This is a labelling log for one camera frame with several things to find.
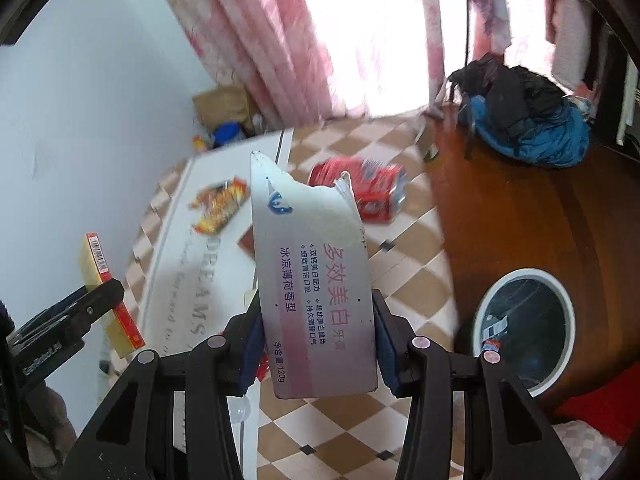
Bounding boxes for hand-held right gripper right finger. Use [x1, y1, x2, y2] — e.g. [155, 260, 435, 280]
[371, 291, 585, 480]

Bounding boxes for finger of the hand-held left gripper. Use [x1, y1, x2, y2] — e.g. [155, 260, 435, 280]
[12, 278, 126, 353]

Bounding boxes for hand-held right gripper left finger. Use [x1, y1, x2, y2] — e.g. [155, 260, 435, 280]
[66, 304, 271, 480]

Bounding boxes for yellow and red box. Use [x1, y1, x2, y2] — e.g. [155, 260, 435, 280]
[81, 232, 147, 359]

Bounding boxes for torn silver toothpaste box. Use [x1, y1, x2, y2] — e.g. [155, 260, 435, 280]
[248, 150, 379, 401]

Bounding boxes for white trash bin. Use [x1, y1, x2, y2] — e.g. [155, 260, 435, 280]
[471, 268, 576, 399]

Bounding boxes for person's left forearm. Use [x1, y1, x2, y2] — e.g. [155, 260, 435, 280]
[22, 384, 78, 467]

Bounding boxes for white printed floor mat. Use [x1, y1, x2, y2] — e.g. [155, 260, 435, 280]
[97, 129, 296, 480]

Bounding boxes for white and red packet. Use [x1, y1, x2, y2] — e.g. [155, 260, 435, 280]
[481, 316, 510, 355]

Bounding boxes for orange snack wrapper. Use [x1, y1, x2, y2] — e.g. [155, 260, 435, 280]
[188, 177, 250, 235]

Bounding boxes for crushed red can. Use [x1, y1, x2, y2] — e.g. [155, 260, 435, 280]
[307, 156, 409, 224]

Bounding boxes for red cloth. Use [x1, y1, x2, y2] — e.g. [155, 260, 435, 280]
[554, 381, 637, 447]

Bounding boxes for pale checked blanket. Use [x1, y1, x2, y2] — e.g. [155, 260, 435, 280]
[549, 419, 627, 480]

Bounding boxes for blue plastic container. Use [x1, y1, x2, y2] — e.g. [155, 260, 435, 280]
[214, 121, 247, 149]

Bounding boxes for brown cardboard box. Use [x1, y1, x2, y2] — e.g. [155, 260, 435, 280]
[192, 83, 262, 137]

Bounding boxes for blue cloth bundle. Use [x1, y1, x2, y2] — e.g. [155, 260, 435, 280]
[457, 94, 592, 167]

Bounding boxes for black clothing pile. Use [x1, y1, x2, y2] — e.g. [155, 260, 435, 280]
[446, 53, 578, 133]

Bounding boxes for pink patterned curtain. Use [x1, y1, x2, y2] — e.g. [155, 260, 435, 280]
[145, 0, 448, 133]

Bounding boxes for hanging clothes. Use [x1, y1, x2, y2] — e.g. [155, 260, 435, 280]
[462, 0, 640, 148]

